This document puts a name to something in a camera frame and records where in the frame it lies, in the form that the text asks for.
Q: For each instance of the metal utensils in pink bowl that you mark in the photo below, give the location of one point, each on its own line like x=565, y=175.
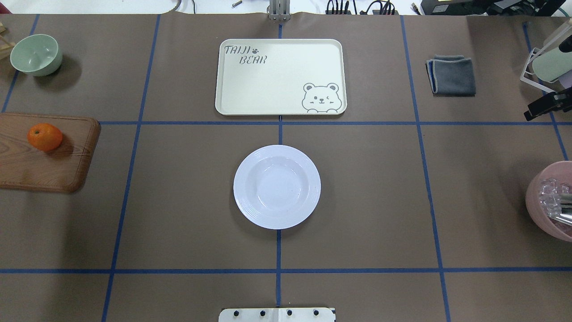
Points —
x=556, y=200

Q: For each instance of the folded grey cloth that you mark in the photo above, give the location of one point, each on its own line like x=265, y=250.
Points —
x=451, y=75

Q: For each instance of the cream bear serving tray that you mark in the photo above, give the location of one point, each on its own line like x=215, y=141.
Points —
x=280, y=77

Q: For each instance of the white round plate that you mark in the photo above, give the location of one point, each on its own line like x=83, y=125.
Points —
x=277, y=187

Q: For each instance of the white cup rack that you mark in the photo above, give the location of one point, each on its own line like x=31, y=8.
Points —
x=552, y=63

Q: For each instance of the brown wooden cutting board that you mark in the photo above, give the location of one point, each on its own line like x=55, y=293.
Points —
x=63, y=169

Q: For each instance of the pink bowl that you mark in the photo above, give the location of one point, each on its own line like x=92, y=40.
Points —
x=562, y=171

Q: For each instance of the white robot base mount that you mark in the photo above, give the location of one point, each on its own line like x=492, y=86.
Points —
x=296, y=314

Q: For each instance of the light green bowl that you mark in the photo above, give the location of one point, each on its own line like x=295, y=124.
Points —
x=37, y=55

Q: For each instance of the orange fruit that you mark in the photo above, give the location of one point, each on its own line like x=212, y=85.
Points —
x=44, y=136

